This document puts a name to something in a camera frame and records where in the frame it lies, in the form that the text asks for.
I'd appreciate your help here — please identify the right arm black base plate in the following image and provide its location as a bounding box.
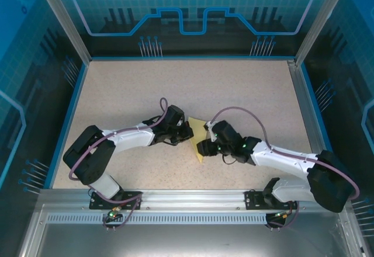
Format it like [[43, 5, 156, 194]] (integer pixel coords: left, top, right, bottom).
[[244, 189, 299, 211]]

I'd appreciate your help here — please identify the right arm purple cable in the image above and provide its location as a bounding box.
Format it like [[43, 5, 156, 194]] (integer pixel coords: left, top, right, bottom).
[[207, 106, 361, 230]]

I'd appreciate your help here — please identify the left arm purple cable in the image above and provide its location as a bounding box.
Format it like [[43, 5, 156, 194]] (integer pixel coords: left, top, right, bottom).
[[68, 97, 143, 231]]

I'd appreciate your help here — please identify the steel front panel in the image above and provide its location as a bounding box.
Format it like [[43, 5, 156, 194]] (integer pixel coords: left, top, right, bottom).
[[17, 204, 366, 257]]

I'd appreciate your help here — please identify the aluminium frame post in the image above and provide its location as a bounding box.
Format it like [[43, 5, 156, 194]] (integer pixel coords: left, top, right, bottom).
[[32, 0, 92, 64], [295, 0, 351, 67]]

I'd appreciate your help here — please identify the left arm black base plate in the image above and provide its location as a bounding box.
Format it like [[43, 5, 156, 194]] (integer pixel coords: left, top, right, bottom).
[[89, 190, 143, 211]]

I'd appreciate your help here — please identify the left cable connector with light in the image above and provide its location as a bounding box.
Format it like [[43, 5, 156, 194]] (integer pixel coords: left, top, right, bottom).
[[108, 206, 122, 220]]

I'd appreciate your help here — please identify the slotted grey cable duct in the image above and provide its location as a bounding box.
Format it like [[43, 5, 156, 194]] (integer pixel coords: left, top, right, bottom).
[[46, 213, 340, 223]]

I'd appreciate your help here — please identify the yellow paper sheet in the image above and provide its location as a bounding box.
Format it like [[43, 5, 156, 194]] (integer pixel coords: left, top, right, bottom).
[[188, 116, 210, 164]]

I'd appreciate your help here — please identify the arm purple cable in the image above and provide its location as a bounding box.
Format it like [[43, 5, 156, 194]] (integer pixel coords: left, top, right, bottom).
[[68, 97, 143, 231], [207, 106, 361, 230]]

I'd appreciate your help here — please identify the aluminium side rail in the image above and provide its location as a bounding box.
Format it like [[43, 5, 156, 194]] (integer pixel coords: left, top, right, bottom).
[[288, 60, 337, 189]]

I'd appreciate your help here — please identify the aluminium mounting rail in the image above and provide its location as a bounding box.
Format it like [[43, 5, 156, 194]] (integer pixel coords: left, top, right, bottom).
[[37, 189, 350, 209]]

